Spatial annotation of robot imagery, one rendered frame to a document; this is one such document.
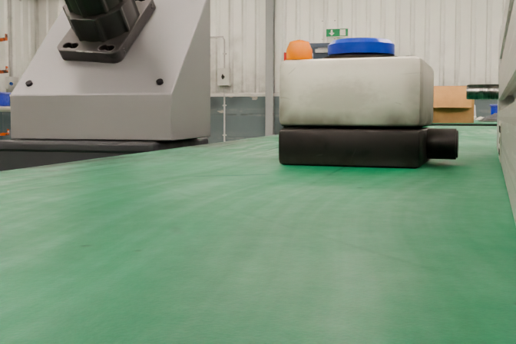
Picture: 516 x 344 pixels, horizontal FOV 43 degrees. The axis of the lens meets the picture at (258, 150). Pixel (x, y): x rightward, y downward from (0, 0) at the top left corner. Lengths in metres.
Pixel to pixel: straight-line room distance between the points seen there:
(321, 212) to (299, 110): 0.18
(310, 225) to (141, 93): 0.59
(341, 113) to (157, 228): 0.21
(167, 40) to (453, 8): 10.97
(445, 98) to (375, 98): 2.36
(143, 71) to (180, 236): 0.63
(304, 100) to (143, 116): 0.40
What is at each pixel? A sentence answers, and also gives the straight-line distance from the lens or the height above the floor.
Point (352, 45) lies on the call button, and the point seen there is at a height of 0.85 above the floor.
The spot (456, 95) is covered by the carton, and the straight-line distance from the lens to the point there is 2.72.
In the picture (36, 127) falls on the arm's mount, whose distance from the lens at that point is 0.81.
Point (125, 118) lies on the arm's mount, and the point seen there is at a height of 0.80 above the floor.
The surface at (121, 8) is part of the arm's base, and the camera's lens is 0.80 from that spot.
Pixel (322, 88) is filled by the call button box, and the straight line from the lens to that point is 0.36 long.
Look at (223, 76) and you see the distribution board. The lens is 11.92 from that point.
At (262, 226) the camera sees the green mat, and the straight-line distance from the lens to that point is 0.17.
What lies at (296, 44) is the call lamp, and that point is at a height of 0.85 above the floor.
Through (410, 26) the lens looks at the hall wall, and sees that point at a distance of 11.67.
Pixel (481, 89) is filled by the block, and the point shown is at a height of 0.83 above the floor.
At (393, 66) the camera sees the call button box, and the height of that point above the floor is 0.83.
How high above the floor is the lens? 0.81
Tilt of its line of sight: 3 degrees down
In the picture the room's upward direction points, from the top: straight up
